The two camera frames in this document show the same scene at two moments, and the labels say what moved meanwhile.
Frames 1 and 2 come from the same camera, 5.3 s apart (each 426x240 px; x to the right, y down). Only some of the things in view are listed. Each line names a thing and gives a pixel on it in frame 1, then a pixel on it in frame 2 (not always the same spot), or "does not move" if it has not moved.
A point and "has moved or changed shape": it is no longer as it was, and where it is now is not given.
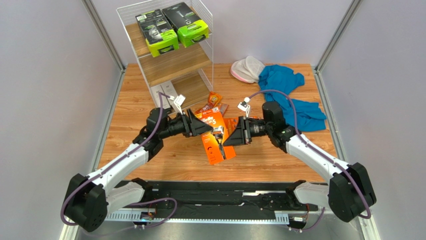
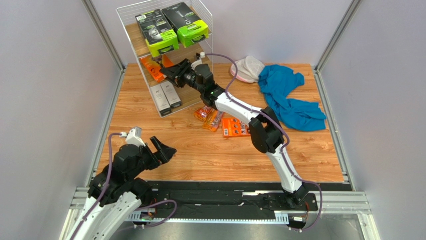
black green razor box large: (160, 38) does not move
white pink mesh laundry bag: (248, 69) does not move
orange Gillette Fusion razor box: (213, 141) to (154, 68)
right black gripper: (246, 130) to (179, 74)
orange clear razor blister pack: (223, 108) has moved or changed shape
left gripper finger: (196, 126) to (164, 154)
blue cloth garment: (274, 77) does not move
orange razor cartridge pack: (231, 123) does not move
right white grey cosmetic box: (168, 89) does not move
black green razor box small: (191, 30) does not move
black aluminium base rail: (262, 201) does not move
